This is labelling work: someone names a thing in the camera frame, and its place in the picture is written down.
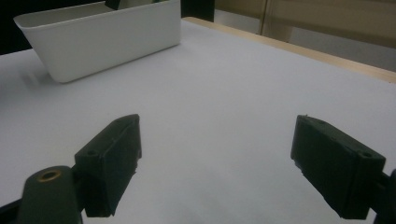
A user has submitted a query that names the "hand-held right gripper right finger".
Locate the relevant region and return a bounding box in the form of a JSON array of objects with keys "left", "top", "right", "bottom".
[{"left": 290, "top": 114, "right": 387, "bottom": 220}]

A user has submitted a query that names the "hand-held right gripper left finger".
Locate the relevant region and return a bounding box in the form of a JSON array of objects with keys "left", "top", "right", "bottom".
[{"left": 74, "top": 113, "right": 143, "bottom": 218}]

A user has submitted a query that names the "white plastic bin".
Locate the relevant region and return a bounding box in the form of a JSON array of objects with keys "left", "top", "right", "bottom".
[{"left": 13, "top": 0, "right": 182, "bottom": 84}]

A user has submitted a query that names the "light wooden table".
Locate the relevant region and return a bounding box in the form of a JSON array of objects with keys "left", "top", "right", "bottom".
[{"left": 181, "top": 16, "right": 396, "bottom": 84}]

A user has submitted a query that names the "white board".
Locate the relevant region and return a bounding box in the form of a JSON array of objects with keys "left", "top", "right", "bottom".
[{"left": 0, "top": 18, "right": 396, "bottom": 224}]

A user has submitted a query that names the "light wooden furniture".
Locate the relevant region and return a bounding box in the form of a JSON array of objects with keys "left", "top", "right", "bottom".
[{"left": 214, "top": 0, "right": 396, "bottom": 49}]

